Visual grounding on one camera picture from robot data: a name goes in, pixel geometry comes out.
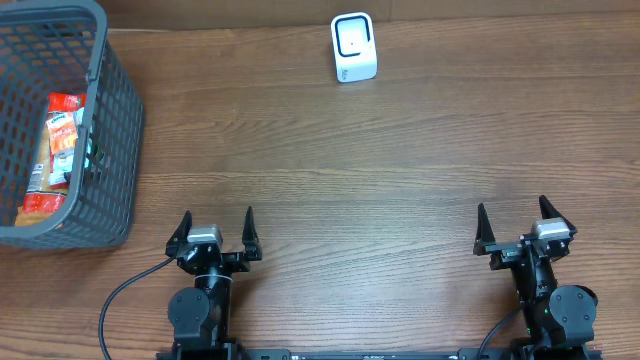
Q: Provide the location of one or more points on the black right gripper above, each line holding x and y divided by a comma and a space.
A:
507, 252

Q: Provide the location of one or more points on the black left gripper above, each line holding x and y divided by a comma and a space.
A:
212, 257

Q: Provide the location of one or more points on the orange spaghetti packet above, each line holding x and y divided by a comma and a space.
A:
41, 201

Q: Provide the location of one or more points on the teal tissue pack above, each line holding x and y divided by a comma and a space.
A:
62, 163

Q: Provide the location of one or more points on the orange Kleenex tissue pack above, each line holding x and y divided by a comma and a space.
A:
62, 131

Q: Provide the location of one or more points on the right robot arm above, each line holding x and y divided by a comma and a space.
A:
559, 319

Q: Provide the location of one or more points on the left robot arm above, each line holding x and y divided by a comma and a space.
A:
200, 314

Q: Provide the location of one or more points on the white barcode scanner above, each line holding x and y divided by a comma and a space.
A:
354, 47

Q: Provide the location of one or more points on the grey plastic mesh basket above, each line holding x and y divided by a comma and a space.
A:
62, 46

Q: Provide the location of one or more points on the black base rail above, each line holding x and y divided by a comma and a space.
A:
284, 354

